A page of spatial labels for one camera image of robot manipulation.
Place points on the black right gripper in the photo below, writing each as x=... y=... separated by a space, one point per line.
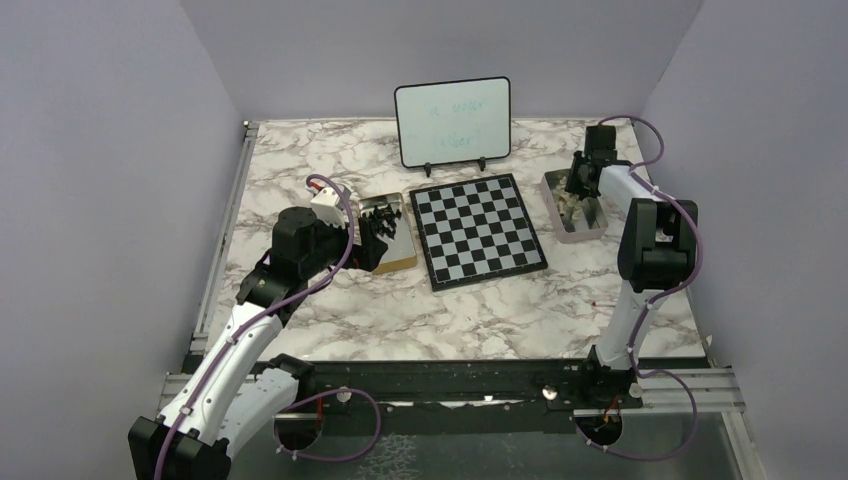
x=572 y=184

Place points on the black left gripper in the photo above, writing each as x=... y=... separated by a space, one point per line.
x=368 y=255

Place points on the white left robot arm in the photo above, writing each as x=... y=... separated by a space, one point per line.
x=232 y=358

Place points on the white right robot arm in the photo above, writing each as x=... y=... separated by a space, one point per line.
x=657 y=255

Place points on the pile of white chess pieces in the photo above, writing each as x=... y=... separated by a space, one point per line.
x=569 y=206

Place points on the pile of black chess pieces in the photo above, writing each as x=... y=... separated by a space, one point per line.
x=383 y=220

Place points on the gold tin tray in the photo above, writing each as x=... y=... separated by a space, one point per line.
x=401 y=254

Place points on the pink tin tray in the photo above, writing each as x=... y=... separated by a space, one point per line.
x=592 y=226

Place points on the black silver chessboard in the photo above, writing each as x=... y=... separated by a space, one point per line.
x=475 y=230

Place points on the small whiteboard on stand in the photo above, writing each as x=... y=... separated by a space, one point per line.
x=444 y=123

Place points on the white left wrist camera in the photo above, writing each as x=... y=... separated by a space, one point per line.
x=328 y=206

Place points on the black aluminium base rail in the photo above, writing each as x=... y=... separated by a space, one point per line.
x=449 y=397

